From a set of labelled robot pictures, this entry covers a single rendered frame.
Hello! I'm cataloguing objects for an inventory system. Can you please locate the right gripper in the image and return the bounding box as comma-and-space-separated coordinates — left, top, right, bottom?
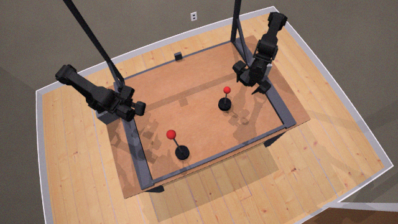
122, 100, 146, 116

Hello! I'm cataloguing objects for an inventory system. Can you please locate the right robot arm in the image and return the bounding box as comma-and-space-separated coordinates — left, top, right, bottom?
55, 64, 136, 122

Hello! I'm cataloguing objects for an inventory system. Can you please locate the black metal frame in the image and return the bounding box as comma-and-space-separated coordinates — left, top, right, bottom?
63, 0, 250, 87

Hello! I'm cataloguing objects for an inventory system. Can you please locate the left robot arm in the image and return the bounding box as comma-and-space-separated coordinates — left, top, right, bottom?
239, 12, 288, 87

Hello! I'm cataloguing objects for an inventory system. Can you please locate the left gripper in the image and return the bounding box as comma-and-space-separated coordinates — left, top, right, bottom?
233, 60, 271, 95

